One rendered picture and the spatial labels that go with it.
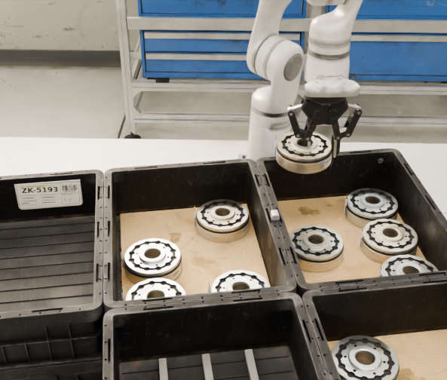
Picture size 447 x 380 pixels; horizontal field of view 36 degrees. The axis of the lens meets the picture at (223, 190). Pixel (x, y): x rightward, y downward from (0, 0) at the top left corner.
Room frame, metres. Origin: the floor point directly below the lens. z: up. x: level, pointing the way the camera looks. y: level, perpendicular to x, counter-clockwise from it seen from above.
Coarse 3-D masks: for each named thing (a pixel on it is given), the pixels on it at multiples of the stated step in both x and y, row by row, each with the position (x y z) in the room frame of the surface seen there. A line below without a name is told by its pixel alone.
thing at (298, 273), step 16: (272, 160) 1.19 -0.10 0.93; (400, 160) 1.19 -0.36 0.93; (416, 176) 1.13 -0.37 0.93; (272, 192) 1.08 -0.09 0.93; (272, 208) 1.02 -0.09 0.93; (432, 208) 1.02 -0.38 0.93; (288, 240) 0.93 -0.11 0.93; (288, 256) 0.89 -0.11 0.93; (432, 272) 0.85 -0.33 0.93; (304, 288) 0.81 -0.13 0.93; (320, 288) 0.81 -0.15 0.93
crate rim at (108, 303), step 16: (224, 160) 1.19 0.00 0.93; (240, 160) 1.19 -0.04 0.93; (256, 176) 1.13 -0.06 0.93; (272, 224) 0.98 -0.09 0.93; (272, 240) 0.94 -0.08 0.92; (112, 256) 0.89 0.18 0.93; (112, 272) 0.85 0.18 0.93; (288, 272) 0.85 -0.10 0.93; (112, 288) 0.81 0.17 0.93; (256, 288) 0.81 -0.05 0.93; (272, 288) 0.81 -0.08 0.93; (288, 288) 0.81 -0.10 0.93; (112, 304) 0.77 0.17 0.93; (128, 304) 0.77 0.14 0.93; (144, 304) 0.77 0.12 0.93
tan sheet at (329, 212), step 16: (288, 208) 1.17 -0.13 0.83; (304, 208) 1.17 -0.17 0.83; (320, 208) 1.17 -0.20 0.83; (336, 208) 1.17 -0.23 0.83; (288, 224) 1.11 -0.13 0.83; (304, 224) 1.11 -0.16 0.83; (320, 224) 1.11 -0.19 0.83; (336, 224) 1.11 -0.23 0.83; (352, 224) 1.11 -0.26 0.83; (352, 240) 1.06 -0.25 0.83; (352, 256) 1.01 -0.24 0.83; (304, 272) 0.96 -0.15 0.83; (320, 272) 0.96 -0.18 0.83; (336, 272) 0.96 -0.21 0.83; (352, 272) 0.96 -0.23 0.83; (368, 272) 0.96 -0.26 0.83
